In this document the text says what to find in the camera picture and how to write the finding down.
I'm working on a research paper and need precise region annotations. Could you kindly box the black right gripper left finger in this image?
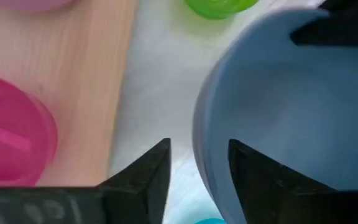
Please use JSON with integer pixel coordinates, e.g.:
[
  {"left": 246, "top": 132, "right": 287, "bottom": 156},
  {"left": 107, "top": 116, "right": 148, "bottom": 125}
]
[{"left": 0, "top": 138, "right": 172, "bottom": 224}]

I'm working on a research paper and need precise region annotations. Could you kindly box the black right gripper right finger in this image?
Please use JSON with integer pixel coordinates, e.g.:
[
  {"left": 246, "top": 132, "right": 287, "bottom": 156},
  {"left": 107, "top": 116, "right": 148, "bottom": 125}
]
[{"left": 227, "top": 138, "right": 358, "bottom": 224}]

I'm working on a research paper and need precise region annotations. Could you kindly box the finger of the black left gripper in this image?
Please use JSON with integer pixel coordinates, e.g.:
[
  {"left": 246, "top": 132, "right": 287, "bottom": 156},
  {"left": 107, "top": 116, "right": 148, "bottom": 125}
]
[
  {"left": 320, "top": 0, "right": 358, "bottom": 13},
  {"left": 290, "top": 12, "right": 358, "bottom": 48}
]

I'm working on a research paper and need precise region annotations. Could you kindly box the blue plastic bowl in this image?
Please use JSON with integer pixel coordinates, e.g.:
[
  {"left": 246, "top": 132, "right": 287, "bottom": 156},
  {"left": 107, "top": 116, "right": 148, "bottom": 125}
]
[{"left": 192, "top": 9, "right": 358, "bottom": 224}]

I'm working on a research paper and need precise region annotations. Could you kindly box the green translucent plastic bowl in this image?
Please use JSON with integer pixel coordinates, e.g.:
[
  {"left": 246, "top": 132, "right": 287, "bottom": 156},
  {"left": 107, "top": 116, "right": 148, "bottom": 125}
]
[{"left": 183, "top": 0, "right": 259, "bottom": 21}]

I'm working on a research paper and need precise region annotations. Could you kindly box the pink translucent plastic bowl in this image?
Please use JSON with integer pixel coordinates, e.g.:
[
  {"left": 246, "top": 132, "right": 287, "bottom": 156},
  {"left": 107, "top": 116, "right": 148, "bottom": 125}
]
[{"left": 0, "top": 73, "right": 58, "bottom": 187}]

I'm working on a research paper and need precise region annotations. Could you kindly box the teal plastic bowl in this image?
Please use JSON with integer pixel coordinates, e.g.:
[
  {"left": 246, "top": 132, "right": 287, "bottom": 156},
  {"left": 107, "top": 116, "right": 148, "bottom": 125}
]
[{"left": 194, "top": 217, "right": 228, "bottom": 224}]

